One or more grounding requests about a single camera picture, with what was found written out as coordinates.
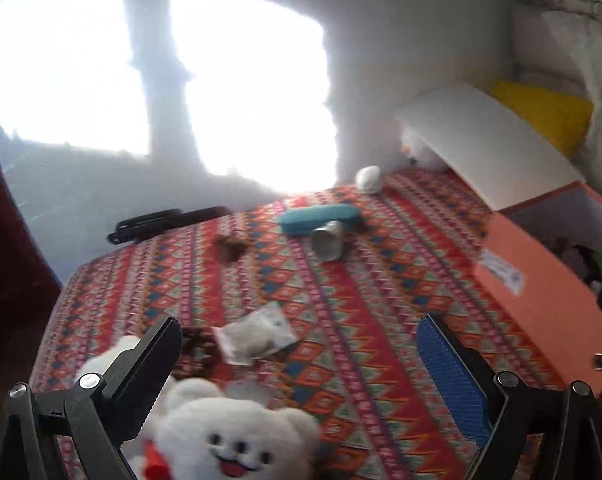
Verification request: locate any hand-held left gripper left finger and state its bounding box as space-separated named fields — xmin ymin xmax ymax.
xmin=0 ymin=316 xmax=183 ymax=480

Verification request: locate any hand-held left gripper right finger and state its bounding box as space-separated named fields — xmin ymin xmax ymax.
xmin=415 ymin=312 xmax=602 ymax=480

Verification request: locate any white plush bear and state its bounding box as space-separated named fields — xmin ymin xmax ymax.
xmin=76 ymin=335 xmax=323 ymax=480

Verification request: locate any orange cardboard box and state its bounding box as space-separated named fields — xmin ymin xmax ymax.
xmin=473 ymin=182 xmax=602 ymax=397

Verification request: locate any red patterned tablecloth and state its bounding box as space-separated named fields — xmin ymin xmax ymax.
xmin=31 ymin=167 xmax=602 ymax=480

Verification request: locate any small clear plastic bag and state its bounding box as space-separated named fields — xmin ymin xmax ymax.
xmin=212 ymin=302 xmax=298 ymax=365

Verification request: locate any black umbrella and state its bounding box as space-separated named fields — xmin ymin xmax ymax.
xmin=106 ymin=205 xmax=231 ymax=246

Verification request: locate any grey metal cup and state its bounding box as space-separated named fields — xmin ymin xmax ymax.
xmin=309 ymin=219 xmax=351 ymax=262

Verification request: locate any teal case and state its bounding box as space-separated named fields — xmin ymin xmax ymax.
xmin=279 ymin=203 xmax=365 ymax=236

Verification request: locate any white ball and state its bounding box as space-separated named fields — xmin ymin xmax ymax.
xmin=355 ymin=164 xmax=385 ymax=195

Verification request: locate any white fluffy toy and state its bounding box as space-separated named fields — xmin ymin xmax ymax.
xmin=400 ymin=126 xmax=450 ymax=172

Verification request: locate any yellow pillow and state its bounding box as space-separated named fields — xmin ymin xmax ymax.
xmin=491 ymin=81 xmax=595 ymax=162

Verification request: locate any white lace cloth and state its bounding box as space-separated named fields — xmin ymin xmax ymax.
xmin=541 ymin=10 xmax=602 ymax=207

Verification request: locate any red wooden door frame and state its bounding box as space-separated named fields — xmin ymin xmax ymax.
xmin=0 ymin=105 xmax=64 ymax=367

